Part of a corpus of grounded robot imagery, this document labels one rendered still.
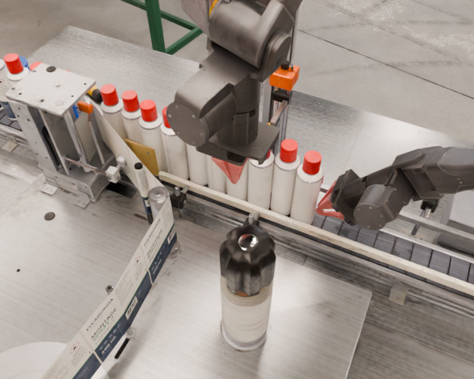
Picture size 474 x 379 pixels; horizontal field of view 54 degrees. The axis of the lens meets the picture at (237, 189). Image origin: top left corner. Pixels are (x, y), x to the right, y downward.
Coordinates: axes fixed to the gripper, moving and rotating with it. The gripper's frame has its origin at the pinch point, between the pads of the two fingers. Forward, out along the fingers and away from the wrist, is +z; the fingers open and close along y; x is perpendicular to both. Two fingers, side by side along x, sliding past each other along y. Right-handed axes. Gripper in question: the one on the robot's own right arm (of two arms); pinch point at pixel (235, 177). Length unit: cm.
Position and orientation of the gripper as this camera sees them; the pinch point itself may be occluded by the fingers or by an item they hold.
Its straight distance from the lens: 69.1
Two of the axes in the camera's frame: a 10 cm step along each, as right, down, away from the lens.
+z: -0.2, 6.5, 7.6
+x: 4.2, -6.8, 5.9
